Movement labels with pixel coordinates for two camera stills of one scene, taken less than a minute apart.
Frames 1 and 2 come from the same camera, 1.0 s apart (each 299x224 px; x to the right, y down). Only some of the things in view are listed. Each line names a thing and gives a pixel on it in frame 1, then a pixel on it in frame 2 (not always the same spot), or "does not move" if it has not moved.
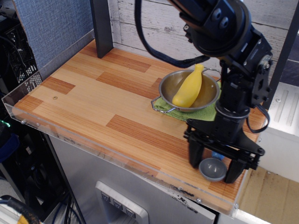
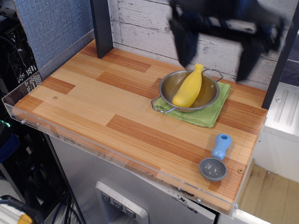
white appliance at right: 280,143 does not move
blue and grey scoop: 213,169 does not move
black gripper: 224,136 -> 252,19
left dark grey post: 102,25 does not move
